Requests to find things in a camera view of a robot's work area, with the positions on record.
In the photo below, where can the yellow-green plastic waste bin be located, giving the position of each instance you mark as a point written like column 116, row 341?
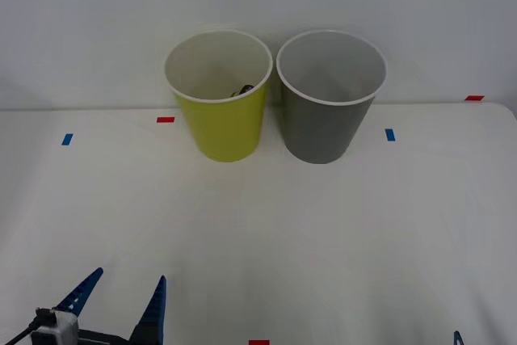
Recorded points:
column 226, row 127

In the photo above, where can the grey plastic waste bin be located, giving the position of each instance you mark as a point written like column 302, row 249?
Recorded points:
column 319, row 131

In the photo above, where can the yellow bottle with black cap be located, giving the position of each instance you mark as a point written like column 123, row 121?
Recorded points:
column 243, row 89

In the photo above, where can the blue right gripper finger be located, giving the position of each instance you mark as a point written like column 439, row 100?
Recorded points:
column 457, row 339

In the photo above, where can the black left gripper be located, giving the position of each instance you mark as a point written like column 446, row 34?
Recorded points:
column 101, row 339

